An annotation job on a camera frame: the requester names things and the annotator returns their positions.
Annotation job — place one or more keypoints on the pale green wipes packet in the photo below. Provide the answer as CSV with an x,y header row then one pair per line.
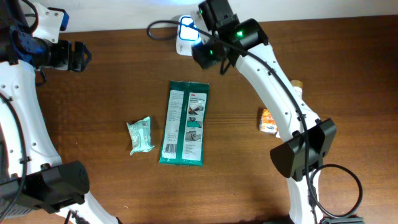
x,y
140,136

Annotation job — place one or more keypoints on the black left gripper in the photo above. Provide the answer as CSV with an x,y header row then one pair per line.
x,y
71,55

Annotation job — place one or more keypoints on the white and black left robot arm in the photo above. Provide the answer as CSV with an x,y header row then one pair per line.
x,y
33,176

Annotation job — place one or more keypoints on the orange snack packet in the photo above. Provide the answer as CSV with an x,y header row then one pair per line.
x,y
267,123

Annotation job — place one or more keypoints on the white barcode scanner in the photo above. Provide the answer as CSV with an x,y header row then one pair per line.
x,y
186,37

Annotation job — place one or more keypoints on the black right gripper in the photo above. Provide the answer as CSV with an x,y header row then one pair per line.
x,y
206,55

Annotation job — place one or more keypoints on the white tube with gold cap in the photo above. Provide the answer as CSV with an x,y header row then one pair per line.
x,y
297,86

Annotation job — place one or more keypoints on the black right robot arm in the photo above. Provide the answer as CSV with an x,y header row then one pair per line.
x,y
306,138

